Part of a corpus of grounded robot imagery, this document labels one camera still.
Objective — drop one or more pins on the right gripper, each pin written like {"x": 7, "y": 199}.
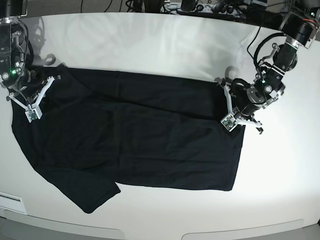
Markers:
{"x": 29, "y": 86}

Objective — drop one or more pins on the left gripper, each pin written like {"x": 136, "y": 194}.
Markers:
{"x": 247, "y": 98}

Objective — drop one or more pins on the black T-shirt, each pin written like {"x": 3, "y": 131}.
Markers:
{"x": 103, "y": 128}

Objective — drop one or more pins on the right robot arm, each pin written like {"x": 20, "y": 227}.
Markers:
{"x": 16, "y": 53}

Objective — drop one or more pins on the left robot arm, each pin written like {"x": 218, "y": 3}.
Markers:
{"x": 273, "y": 57}

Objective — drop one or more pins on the white power strip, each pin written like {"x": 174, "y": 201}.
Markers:
{"x": 211, "y": 8}

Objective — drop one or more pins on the white label plate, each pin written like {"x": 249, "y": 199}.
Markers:
{"x": 12, "y": 203}

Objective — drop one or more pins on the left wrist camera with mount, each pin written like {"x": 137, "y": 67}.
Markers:
{"x": 228, "y": 121}

